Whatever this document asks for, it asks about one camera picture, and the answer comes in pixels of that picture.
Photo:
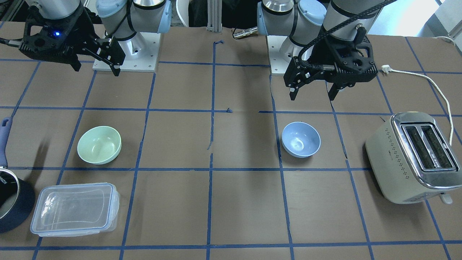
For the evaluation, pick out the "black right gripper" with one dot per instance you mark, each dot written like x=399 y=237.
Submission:
x=86 y=33

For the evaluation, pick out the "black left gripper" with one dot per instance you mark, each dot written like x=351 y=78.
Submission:
x=319 y=53

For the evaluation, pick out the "blue bowl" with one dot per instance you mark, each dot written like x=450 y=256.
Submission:
x=300 y=139

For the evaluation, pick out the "green bowl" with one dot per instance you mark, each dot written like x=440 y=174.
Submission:
x=99 y=145

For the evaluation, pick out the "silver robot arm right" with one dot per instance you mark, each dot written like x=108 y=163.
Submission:
x=122 y=19

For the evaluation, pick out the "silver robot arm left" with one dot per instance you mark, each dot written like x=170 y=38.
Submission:
x=316 y=40

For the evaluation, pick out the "cream silver toaster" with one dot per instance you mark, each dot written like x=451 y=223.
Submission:
x=412 y=160

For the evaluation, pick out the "clear plastic container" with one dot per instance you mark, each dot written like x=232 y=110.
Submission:
x=76 y=210

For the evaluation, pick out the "dark blue saucepan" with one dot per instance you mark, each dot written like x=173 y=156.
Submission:
x=17 y=197

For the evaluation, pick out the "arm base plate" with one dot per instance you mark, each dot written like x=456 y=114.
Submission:
x=280 y=50
x=141 y=52

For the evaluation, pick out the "aluminium frame post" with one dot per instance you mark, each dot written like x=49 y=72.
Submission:
x=214 y=17

